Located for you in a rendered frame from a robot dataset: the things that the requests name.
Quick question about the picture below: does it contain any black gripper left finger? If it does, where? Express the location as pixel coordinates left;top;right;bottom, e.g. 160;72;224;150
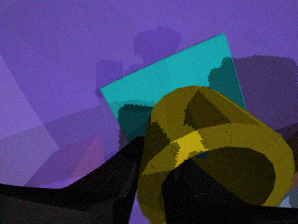
0;136;145;224

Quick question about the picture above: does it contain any tan flat bar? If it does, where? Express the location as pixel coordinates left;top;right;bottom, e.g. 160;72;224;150
286;131;298;193

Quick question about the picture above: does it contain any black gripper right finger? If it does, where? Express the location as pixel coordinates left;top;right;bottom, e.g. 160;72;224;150
162;157;298;224

